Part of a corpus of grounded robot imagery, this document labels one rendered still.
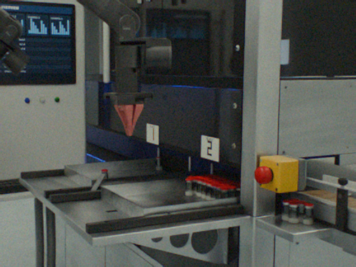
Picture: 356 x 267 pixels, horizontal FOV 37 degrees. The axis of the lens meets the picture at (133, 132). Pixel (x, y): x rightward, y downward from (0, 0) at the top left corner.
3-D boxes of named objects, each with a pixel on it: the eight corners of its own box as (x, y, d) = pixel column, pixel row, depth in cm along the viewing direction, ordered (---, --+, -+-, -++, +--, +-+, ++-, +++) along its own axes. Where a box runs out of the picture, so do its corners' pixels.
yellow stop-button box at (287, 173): (283, 184, 125) (283, 154, 124) (304, 191, 119) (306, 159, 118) (257, 187, 122) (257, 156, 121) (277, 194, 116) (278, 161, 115)
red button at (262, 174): (265, 181, 121) (266, 164, 120) (277, 184, 117) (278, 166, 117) (252, 182, 119) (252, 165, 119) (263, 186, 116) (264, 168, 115)
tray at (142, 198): (206, 187, 158) (206, 175, 157) (263, 207, 135) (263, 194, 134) (100, 198, 143) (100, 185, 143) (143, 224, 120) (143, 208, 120)
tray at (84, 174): (156, 167, 188) (156, 157, 188) (194, 182, 165) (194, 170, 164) (64, 175, 174) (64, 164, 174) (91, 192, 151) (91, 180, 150)
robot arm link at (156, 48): (119, 16, 123) (119, 14, 115) (168, 16, 123) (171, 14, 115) (120, 68, 125) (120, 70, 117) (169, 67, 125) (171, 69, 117)
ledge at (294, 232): (301, 219, 131) (301, 212, 130) (342, 234, 119) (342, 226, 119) (255, 226, 125) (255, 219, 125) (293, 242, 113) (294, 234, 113)
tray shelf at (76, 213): (149, 170, 193) (149, 165, 193) (276, 220, 130) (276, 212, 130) (18, 182, 173) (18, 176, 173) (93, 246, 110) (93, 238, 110)
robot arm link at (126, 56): (115, 42, 123) (114, 41, 117) (145, 42, 123) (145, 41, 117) (116, 72, 123) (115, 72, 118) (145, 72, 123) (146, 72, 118)
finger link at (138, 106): (144, 136, 120) (143, 95, 119) (115, 138, 117) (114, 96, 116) (132, 133, 126) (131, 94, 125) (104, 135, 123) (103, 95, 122)
